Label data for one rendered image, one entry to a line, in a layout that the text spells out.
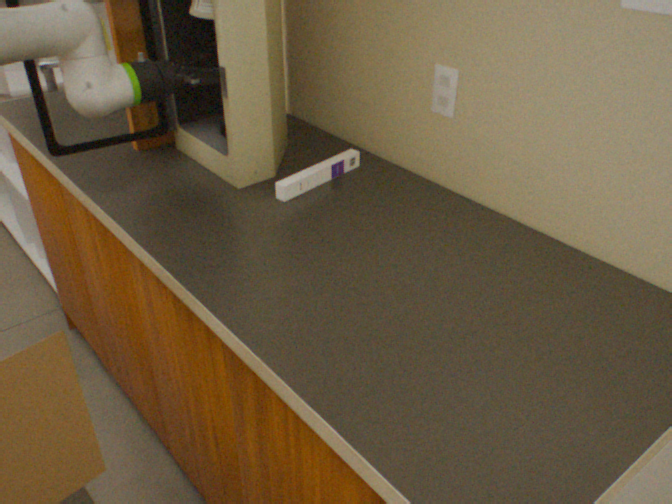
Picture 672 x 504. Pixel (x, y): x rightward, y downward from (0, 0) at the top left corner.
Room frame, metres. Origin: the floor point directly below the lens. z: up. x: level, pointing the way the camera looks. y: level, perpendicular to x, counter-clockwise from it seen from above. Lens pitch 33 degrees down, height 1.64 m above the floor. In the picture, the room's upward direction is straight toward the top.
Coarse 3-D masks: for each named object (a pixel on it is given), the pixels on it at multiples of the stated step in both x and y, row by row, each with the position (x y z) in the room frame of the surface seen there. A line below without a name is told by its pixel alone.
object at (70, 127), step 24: (24, 0) 1.46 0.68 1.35; (48, 0) 1.49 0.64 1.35; (96, 0) 1.54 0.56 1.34; (120, 0) 1.57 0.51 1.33; (120, 24) 1.56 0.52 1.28; (120, 48) 1.56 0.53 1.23; (144, 48) 1.59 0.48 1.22; (48, 96) 1.46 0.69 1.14; (72, 120) 1.48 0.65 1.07; (96, 120) 1.51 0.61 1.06; (120, 120) 1.54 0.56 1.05; (144, 120) 1.57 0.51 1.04; (72, 144) 1.47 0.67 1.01
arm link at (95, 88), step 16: (64, 64) 1.29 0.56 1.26; (80, 64) 1.29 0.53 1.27; (96, 64) 1.30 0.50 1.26; (112, 64) 1.35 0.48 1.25; (128, 64) 1.37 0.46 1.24; (64, 80) 1.30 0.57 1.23; (80, 80) 1.28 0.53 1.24; (96, 80) 1.29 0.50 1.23; (112, 80) 1.31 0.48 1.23; (128, 80) 1.34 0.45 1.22; (80, 96) 1.27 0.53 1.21; (96, 96) 1.28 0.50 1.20; (112, 96) 1.30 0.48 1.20; (128, 96) 1.33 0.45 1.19; (80, 112) 1.29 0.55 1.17; (96, 112) 1.28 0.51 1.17; (112, 112) 1.31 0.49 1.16
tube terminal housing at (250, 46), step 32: (224, 0) 1.38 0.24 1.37; (256, 0) 1.43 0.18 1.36; (224, 32) 1.38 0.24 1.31; (256, 32) 1.43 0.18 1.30; (224, 64) 1.38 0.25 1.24; (256, 64) 1.43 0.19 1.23; (256, 96) 1.42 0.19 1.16; (256, 128) 1.42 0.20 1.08; (224, 160) 1.42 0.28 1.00; (256, 160) 1.41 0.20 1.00
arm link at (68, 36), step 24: (72, 0) 1.34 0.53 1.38; (0, 24) 1.14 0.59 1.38; (24, 24) 1.19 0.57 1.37; (48, 24) 1.24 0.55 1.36; (72, 24) 1.28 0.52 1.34; (96, 24) 1.34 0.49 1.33; (0, 48) 1.12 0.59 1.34; (24, 48) 1.17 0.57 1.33; (48, 48) 1.23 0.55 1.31; (72, 48) 1.28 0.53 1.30; (96, 48) 1.32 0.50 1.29
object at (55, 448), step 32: (32, 352) 0.52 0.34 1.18; (64, 352) 0.55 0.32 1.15; (0, 384) 0.49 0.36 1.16; (32, 384) 0.52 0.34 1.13; (64, 384) 0.54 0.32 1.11; (0, 416) 0.49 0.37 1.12; (32, 416) 0.51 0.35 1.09; (64, 416) 0.53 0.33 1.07; (0, 448) 0.48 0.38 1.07; (32, 448) 0.50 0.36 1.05; (64, 448) 0.52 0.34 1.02; (96, 448) 0.55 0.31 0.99; (0, 480) 0.47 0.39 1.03; (32, 480) 0.49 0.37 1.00; (64, 480) 0.51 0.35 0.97
